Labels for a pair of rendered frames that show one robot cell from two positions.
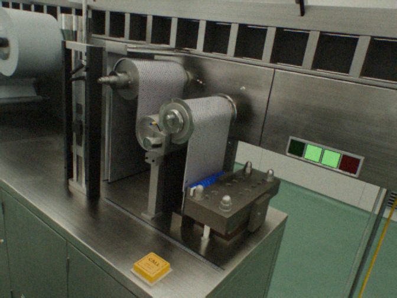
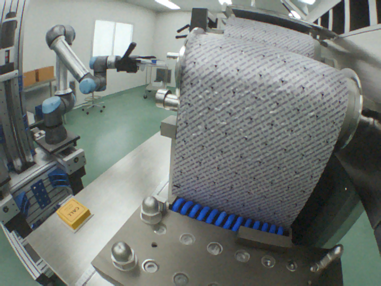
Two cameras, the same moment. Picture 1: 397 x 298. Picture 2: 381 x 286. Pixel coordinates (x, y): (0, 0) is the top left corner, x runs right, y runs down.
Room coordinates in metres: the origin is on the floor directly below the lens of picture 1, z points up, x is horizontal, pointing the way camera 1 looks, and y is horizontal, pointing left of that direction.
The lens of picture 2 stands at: (0.86, -0.21, 1.28)
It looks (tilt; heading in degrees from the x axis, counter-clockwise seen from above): 27 degrees down; 73
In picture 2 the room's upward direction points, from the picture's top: 7 degrees clockwise
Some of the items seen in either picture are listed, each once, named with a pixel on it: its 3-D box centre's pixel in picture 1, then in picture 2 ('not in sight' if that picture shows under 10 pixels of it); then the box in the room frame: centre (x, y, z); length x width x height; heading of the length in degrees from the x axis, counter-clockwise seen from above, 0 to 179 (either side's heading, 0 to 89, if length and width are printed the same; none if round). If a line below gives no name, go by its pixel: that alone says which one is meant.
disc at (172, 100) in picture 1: (175, 120); (195, 70); (0.94, 0.10, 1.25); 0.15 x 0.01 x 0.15; 56
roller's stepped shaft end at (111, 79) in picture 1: (106, 80); not in sight; (1.02, 0.35, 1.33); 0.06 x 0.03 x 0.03; 146
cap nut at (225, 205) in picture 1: (225, 201); (122, 253); (0.82, -0.09, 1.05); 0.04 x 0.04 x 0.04
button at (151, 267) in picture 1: (151, 266); (73, 213); (0.67, 0.09, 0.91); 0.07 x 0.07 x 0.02; 56
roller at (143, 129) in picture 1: (172, 128); not in sight; (1.12, 0.12, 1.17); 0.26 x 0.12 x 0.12; 146
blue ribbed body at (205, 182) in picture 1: (209, 181); (231, 223); (1.00, -0.04, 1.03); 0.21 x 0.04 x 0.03; 146
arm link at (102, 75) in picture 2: not in sight; (98, 81); (0.61, 0.78, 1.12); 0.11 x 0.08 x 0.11; 80
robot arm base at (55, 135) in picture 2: not in sight; (54, 130); (0.33, 0.71, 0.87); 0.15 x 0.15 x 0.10
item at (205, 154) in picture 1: (207, 158); (244, 177); (1.01, -0.02, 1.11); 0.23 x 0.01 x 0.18; 146
